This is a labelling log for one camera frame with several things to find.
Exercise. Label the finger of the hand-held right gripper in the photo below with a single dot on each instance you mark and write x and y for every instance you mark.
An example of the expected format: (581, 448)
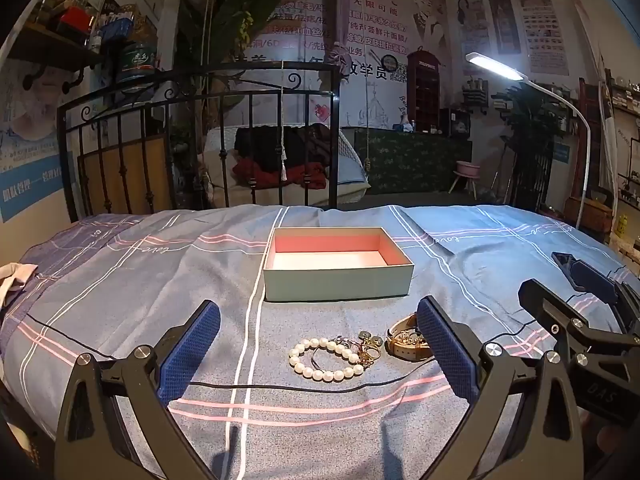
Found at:
(597, 282)
(547, 305)

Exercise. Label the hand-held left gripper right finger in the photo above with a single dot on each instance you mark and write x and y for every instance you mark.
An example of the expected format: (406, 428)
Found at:
(447, 350)

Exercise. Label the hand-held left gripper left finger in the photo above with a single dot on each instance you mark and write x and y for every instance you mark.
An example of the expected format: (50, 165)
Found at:
(192, 347)

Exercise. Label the small silver charm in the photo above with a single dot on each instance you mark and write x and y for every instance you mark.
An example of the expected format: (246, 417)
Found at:
(341, 341)

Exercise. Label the thin metal bangle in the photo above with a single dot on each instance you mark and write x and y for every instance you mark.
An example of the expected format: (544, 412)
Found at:
(327, 347)

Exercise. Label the pale green box pink inside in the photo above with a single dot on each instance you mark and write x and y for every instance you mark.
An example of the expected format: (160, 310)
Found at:
(337, 265)

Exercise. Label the blue striped bed sheet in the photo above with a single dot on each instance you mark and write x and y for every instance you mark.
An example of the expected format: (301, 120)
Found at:
(125, 285)

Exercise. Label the wooden display shelf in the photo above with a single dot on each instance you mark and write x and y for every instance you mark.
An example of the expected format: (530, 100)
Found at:
(615, 160)

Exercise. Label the pink stool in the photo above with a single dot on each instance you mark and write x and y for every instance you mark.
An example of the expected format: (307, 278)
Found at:
(466, 170)

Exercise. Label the white floor lamp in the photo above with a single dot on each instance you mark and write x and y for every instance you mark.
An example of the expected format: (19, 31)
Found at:
(582, 125)

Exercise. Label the white wicker chair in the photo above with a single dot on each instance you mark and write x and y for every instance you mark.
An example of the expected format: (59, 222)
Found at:
(220, 170)

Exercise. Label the red cloth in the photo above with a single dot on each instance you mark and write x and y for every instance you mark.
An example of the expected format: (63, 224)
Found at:
(260, 172)

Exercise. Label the beige cloth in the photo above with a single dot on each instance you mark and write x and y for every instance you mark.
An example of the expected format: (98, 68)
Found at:
(15, 280)

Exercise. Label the green patterned counter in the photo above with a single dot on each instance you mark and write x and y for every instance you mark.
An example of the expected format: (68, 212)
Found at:
(410, 160)

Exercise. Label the dark clothes pile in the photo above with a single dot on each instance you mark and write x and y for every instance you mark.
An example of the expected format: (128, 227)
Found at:
(270, 145)

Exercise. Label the red phone booth cabinet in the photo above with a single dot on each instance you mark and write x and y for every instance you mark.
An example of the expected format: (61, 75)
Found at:
(424, 90)

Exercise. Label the wide portrait chart poster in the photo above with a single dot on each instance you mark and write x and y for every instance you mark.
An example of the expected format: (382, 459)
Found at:
(542, 25)

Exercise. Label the green paint can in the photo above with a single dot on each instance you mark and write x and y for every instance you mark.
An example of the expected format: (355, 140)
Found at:
(136, 60)

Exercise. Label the black iron bed frame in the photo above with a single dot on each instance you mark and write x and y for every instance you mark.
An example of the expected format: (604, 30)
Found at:
(120, 120)

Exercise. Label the blue and white wall poster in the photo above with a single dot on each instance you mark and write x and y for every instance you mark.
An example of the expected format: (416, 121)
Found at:
(30, 170)

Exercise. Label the dark narrow wall poster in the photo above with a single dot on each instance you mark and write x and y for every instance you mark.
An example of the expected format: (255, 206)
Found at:
(504, 25)

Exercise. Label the narrow portrait wall poster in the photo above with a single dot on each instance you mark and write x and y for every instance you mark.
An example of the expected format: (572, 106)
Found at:
(471, 30)

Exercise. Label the large wall poster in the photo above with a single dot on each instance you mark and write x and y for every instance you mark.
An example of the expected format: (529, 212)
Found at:
(385, 15)

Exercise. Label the wall shelf with supplies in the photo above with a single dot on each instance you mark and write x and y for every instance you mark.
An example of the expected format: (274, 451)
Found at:
(65, 25)

